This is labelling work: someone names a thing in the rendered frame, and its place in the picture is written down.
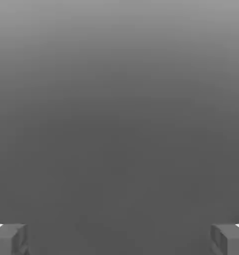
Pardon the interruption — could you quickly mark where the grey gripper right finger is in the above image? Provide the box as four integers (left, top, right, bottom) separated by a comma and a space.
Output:
210, 223, 239, 255

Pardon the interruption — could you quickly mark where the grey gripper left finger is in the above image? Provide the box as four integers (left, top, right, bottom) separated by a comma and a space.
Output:
0, 223, 30, 255

